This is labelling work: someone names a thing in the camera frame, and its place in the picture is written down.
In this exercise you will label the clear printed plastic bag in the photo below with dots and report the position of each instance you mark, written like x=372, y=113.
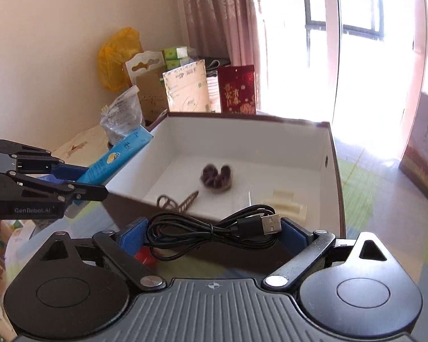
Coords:
x=123, y=114

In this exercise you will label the black bag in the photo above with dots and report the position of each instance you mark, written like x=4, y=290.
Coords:
x=217, y=66

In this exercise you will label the leopard print hair band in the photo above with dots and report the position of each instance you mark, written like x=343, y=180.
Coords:
x=185, y=203

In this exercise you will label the blue toothpaste tube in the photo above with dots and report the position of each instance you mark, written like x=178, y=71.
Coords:
x=110, y=160

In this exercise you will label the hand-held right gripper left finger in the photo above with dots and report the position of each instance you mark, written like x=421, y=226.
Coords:
x=132, y=237

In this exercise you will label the red gift bag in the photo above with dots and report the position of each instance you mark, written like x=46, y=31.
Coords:
x=237, y=91

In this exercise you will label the brown cardboard box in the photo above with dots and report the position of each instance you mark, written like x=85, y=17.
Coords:
x=264, y=149

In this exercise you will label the brown velvet scrunchie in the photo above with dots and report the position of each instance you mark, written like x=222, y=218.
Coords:
x=215, y=180

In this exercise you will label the green tissue boxes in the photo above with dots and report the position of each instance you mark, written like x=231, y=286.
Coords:
x=176, y=55

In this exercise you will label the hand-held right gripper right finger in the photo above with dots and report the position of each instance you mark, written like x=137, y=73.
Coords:
x=296, y=235

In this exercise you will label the pink curtain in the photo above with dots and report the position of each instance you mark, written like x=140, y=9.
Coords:
x=221, y=17

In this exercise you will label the cream hair claw clip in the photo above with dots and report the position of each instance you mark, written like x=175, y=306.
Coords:
x=287, y=206

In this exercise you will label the brown cardboard hanger package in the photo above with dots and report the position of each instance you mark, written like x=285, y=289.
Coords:
x=149, y=92

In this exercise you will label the window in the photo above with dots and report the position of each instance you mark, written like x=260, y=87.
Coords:
x=356, y=28

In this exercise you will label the red snack packet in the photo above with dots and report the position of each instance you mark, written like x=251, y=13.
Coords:
x=143, y=256

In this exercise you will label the yellow plastic bag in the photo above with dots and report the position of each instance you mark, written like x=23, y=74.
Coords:
x=116, y=60

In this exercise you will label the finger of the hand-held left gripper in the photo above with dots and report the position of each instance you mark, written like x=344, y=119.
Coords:
x=69, y=172
x=89, y=192

